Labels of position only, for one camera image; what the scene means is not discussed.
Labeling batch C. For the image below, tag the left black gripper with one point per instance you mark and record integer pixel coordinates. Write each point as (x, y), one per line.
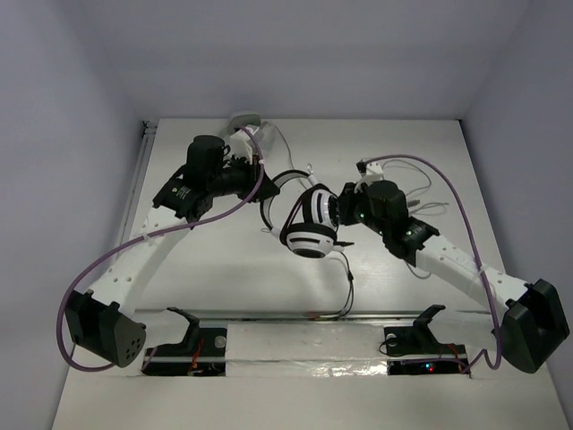
(260, 188)

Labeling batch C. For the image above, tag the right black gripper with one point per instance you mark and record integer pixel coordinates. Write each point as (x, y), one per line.
(346, 200)

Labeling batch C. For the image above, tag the black and white headphones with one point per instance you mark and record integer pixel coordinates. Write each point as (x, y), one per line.
(311, 227)

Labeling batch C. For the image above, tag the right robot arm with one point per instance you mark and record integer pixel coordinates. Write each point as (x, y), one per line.
(523, 321)

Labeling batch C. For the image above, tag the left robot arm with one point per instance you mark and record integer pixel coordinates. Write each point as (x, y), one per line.
(95, 329)

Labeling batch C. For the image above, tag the white foam block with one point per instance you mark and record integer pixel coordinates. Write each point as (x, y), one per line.
(309, 349)

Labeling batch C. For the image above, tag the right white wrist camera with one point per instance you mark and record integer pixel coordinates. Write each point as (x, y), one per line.
(370, 171)

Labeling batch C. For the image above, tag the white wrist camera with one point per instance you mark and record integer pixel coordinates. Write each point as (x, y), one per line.
(370, 171)
(241, 146)

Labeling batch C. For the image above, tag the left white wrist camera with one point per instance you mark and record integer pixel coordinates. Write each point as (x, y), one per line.
(241, 146)

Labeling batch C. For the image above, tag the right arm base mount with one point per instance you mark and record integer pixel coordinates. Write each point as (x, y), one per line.
(413, 350)

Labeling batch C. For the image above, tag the aluminium rail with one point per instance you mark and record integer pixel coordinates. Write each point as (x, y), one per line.
(297, 315)

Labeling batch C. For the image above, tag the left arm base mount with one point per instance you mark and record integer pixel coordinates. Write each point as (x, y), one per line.
(201, 351)

